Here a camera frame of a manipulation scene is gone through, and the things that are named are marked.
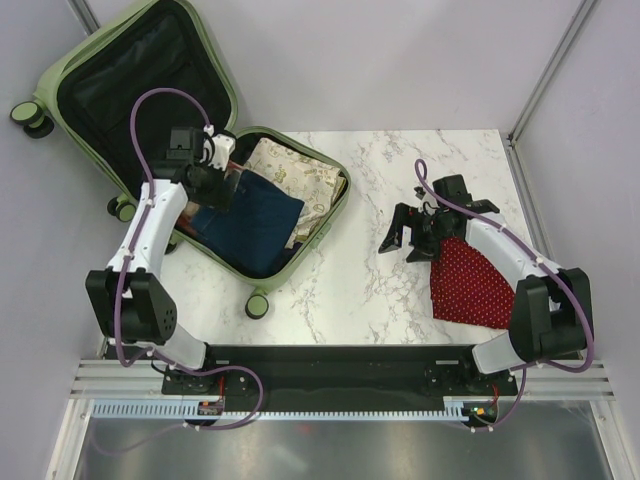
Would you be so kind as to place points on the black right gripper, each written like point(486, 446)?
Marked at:
point(404, 215)

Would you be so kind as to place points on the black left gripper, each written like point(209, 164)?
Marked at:
point(219, 199)

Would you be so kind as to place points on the red plaid shirt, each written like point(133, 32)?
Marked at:
point(184, 221)

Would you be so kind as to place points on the blue denim jeans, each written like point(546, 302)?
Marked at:
point(253, 233)

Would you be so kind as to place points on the red polka dot cloth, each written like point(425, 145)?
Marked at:
point(467, 289)

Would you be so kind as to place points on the cream printed garment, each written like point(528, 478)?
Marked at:
point(315, 183)

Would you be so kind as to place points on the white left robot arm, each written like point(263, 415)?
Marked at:
point(133, 308)

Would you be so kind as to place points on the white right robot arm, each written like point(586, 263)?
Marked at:
point(551, 314)

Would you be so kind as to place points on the green hard-shell suitcase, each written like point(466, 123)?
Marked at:
point(121, 92)

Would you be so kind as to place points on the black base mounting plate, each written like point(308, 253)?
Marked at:
point(341, 376)

